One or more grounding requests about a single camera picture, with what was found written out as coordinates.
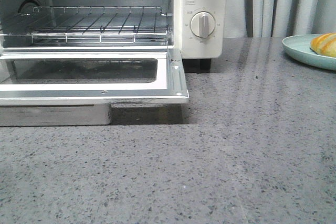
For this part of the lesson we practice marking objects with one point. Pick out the glass oven door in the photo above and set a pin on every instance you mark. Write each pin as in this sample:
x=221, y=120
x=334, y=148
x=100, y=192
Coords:
x=57, y=87

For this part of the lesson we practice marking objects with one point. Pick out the striped croissant bread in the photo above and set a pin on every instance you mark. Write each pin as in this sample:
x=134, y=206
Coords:
x=324, y=45

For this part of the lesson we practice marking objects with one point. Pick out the lower white oven knob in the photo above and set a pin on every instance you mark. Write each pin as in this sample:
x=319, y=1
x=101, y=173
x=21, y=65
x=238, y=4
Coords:
x=202, y=24

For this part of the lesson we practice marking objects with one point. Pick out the white Toshiba toaster oven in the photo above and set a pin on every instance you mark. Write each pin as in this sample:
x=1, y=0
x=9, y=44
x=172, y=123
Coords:
x=200, y=48

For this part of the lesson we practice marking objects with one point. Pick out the grey curtain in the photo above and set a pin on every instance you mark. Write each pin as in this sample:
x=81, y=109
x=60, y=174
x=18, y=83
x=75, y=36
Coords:
x=278, y=18

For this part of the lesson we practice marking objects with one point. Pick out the light green plate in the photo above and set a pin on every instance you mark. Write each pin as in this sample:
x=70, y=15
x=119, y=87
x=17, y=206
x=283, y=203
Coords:
x=298, y=48

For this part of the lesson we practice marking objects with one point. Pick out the wire oven rack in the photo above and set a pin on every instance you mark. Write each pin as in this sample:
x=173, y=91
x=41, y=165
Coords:
x=88, y=26

